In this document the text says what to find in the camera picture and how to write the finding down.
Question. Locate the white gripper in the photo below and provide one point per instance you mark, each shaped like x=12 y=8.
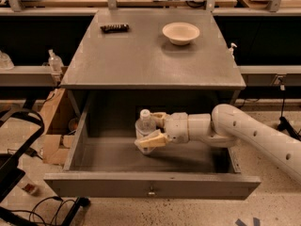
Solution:
x=177 y=127

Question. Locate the clear plastic water bottle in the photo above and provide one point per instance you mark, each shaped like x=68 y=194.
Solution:
x=144 y=126

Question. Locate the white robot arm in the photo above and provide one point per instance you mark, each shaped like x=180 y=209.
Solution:
x=220 y=129

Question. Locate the grey open top drawer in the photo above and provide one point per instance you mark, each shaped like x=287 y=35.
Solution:
x=104 y=162

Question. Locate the metal drawer knob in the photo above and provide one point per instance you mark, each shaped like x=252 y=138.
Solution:
x=151 y=192

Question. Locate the small white pump bottle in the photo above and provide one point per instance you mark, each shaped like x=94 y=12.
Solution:
x=232 y=48

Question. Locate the clear sanitizer bottle left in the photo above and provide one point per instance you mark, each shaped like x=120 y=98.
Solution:
x=55 y=62

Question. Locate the grey wooden cabinet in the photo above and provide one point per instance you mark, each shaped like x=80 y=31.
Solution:
x=144 y=58

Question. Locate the white paper bowl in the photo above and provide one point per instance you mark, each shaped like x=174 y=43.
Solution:
x=180 y=33

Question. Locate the brown cardboard box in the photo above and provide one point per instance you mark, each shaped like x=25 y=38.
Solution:
x=56 y=112

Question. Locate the dark snack bar wrapper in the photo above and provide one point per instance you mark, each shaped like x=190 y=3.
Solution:
x=114 y=28

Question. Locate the clear plastic dome lid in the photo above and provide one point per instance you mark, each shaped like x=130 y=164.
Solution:
x=5 y=61

